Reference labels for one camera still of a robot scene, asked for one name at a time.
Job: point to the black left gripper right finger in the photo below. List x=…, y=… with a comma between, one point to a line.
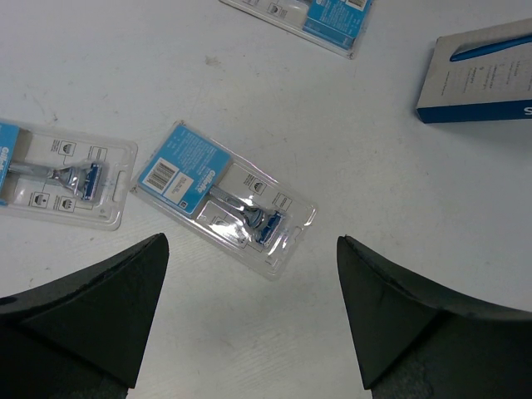
x=415, y=338

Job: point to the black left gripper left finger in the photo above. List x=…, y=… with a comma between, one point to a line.
x=84, y=335

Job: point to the clear blister razor pack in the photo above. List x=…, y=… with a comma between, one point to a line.
x=63, y=176
x=335, y=25
x=225, y=199

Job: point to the Harry's box white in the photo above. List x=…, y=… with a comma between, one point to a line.
x=481, y=75

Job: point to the clear blister razor pack top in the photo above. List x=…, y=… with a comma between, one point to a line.
x=335, y=25

